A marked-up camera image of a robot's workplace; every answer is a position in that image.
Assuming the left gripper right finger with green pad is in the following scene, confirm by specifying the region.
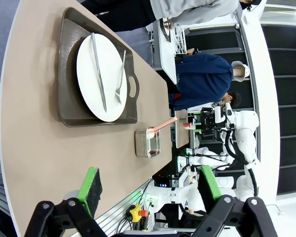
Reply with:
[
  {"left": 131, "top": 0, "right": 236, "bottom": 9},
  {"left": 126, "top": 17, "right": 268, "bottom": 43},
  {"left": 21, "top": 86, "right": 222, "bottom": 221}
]
[{"left": 192, "top": 164, "right": 278, "bottom": 237}]

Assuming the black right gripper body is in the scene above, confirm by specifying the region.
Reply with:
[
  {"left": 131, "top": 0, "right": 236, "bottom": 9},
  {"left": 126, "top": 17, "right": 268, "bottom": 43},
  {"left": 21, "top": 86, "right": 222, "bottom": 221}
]
[{"left": 200, "top": 108, "right": 216, "bottom": 136}]

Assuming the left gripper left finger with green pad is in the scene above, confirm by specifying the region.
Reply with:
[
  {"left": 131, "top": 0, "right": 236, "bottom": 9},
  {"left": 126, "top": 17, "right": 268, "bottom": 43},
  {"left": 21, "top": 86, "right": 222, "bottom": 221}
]
[{"left": 24, "top": 167, "right": 108, "bottom": 237}]

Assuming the silver fork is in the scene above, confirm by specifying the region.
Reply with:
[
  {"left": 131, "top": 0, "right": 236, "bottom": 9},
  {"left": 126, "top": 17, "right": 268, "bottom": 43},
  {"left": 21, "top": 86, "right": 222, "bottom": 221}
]
[{"left": 114, "top": 49, "right": 127, "bottom": 105}]

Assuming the silver table knife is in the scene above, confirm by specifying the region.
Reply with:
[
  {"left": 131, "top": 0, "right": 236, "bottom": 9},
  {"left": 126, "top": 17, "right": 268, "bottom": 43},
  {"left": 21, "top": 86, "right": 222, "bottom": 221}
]
[{"left": 90, "top": 32, "right": 108, "bottom": 113}]

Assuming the dark brown serving tray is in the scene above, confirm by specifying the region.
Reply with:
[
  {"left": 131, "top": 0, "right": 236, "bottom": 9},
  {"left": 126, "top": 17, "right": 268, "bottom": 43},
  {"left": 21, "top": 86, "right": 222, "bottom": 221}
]
[{"left": 57, "top": 6, "right": 140, "bottom": 128}]

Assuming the white round dinner plate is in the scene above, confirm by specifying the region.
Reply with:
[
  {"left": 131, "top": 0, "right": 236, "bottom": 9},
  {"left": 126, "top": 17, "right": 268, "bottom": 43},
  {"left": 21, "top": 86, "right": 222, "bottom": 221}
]
[{"left": 76, "top": 33, "right": 128, "bottom": 123}]

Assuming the person's left forearm grey sleeve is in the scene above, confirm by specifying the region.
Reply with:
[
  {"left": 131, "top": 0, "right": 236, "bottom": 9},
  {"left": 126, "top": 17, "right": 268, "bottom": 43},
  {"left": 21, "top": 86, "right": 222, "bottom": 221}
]
[{"left": 174, "top": 12, "right": 210, "bottom": 28}]

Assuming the person's left hand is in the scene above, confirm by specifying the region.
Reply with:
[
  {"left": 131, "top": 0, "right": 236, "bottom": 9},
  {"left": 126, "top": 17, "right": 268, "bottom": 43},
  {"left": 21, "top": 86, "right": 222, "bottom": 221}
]
[{"left": 163, "top": 19, "right": 175, "bottom": 31}]

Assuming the brown background table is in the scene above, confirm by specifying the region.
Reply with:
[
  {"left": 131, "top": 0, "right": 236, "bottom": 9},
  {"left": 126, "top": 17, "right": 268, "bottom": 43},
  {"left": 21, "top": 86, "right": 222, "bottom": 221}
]
[{"left": 175, "top": 110, "right": 190, "bottom": 149}]

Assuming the person with black hair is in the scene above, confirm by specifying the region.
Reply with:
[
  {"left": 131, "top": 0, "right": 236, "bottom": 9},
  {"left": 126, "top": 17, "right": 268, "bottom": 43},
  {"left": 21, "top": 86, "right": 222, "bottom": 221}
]
[{"left": 212, "top": 91, "right": 242, "bottom": 111}]

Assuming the person in navy sweater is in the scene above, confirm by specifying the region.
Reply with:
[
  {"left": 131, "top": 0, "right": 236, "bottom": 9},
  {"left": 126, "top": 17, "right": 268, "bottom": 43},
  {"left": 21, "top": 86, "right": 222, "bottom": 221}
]
[{"left": 168, "top": 53, "right": 250, "bottom": 111}]

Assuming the seated person in black shirt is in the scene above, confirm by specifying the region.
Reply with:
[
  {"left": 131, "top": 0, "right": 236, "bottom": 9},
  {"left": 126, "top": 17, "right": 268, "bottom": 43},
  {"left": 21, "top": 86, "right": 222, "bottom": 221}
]
[{"left": 160, "top": 204, "right": 208, "bottom": 229}]

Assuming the yellow emergency stop button box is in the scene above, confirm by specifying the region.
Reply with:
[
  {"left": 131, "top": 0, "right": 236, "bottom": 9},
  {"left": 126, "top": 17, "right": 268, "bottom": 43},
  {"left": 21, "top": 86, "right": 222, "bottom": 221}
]
[{"left": 126, "top": 204, "right": 149, "bottom": 223}]

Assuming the rectangular stainless steel container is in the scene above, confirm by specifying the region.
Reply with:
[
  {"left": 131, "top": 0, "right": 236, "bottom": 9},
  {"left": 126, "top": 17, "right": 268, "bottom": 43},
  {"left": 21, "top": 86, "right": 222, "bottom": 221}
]
[{"left": 134, "top": 127, "right": 161, "bottom": 158}]

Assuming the white side table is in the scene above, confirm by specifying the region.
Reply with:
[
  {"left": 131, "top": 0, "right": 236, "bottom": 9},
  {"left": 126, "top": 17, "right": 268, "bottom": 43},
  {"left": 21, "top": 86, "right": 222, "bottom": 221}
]
[{"left": 157, "top": 19, "right": 178, "bottom": 84}]

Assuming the dark tray on side table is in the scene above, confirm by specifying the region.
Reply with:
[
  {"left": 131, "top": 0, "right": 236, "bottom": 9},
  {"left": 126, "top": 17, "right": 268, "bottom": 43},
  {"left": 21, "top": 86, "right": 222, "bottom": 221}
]
[{"left": 160, "top": 21, "right": 172, "bottom": 43}]

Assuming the person in grey hoodie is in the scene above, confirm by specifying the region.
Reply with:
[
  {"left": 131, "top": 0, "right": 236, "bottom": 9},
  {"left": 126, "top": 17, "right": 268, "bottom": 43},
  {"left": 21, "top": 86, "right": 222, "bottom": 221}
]
[{"left": 80, "top": 0, "right": 239, "bottom": 33}]

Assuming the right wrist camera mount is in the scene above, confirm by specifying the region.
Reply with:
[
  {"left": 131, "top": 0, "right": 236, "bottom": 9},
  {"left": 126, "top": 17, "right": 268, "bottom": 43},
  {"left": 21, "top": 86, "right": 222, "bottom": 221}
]
[{"left": 213, "top": 107, "right": 224, "bottom": 123}]

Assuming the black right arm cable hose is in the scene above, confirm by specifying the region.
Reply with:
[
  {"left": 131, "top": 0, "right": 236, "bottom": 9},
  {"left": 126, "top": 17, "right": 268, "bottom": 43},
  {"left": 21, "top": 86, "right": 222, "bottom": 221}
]
[{"left": 223, "top": 129, "right": 259, "bottom": 198}]

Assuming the pink handled lint roller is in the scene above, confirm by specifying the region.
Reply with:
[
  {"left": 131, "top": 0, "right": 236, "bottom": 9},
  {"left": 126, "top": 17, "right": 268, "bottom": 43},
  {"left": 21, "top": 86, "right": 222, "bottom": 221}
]
[{"left": 146, "top": 117, "right": 178, "bottom": 139}]

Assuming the aluminium profile base frame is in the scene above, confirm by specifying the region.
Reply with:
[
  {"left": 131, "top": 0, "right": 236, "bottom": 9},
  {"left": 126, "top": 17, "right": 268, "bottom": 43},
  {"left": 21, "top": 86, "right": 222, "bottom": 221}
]
[{"left": 93, "top": 179, "right": 155, "bottom": 237}]

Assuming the black cable bundle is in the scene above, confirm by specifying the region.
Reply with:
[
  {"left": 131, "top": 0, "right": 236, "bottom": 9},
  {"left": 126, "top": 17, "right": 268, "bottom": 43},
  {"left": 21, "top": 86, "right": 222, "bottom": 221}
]
[{"left": 115, "top": 214, "right": 148, "bottom": 235}]

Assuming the white wire dish rack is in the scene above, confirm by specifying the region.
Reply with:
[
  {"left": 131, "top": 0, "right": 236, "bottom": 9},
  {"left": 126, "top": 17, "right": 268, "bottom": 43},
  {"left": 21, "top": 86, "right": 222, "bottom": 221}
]
[{"left": 174, "top": 24, "right": 187, "bottom": 54}]

